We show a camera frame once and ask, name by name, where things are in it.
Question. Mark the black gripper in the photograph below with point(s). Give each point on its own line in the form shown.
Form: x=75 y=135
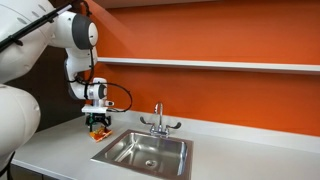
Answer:
x=93 y=118

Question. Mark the dark brown cabinet panel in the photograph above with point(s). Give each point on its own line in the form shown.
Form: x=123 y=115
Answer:
x=46 y=81

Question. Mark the white wall shelf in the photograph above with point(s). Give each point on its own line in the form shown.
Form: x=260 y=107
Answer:
x=217 y=65

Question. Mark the orange snack packet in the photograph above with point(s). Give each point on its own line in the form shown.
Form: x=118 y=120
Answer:
x=100 y=134

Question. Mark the chrome faucet with handles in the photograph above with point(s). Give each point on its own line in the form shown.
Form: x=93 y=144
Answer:
x=159 y=129

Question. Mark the stainless steel sink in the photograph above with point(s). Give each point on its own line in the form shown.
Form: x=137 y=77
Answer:
x=163 y=157

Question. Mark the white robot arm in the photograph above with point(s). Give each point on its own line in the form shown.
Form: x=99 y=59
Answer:
x=27 y=27

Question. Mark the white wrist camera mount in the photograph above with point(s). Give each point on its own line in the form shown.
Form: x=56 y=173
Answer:
x=98 y=106

